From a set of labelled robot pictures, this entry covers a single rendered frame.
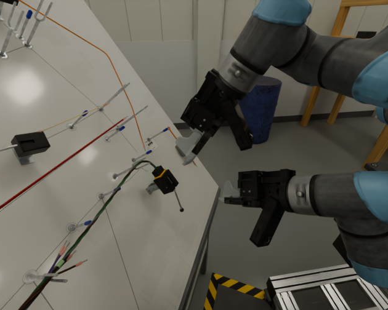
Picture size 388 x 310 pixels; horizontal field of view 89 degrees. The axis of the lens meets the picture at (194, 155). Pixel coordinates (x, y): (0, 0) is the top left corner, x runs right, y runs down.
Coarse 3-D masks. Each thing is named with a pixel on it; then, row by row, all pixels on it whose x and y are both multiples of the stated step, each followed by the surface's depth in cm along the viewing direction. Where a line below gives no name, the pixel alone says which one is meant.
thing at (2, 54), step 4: (12, 8) 36; (12, 12) 36; (20, 16) 36; (8, 20) 37; (20, 20) 37; (8, 24) 38; (12, 28) 38; (16, 28) 38; (8, 32) 39; (8, 36) 40; (8, 40) 40; (4, 44) 41; (4, 48) 42; (0, 52) 42; (4, 52) 43; (0, 56) 43; (4, 56) 43
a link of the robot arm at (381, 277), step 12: (348, 240) 32; (360, 240) 30; (372, 240) 29; (384, 240) 29; (348, 252) 34; (360, 252) 31; (372, 252) 30; (384, 252) 29; (360, 264) 32; (372, 264) 31; (384, 264) 30; (360, 276) 34; (372, 276) 31; (384, 276) 30
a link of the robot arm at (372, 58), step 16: (384, 32) 25; (336, 48) 28; (352, 48) 26; (368, 48) 25; (384, 48) 24; (320, 64) 30; (336, 64) 28; (352, 64) 26; (368, 64) 24; (384, 64) 23; (320, 80) 31; (336, 80) 28; (352, 80) 26; (368, 80) 24; (384, 80) 23; (352, 96) 28; (368, 96) 25; (384, 96) 23
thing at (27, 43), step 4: (40, 4) 40; (40, 8) 41; (48, 8) 42; (36, 12) 42; (48, 12) 42; (36, 16) 42; (44, 16) 43; (36, 20) 43; (40, 20) 44; (36, 24) 44; (36, 28) 45; (32, 32) 45; (32, 36) 46; (28, 40) 47; (24, 44) 47; (28, 44) 48
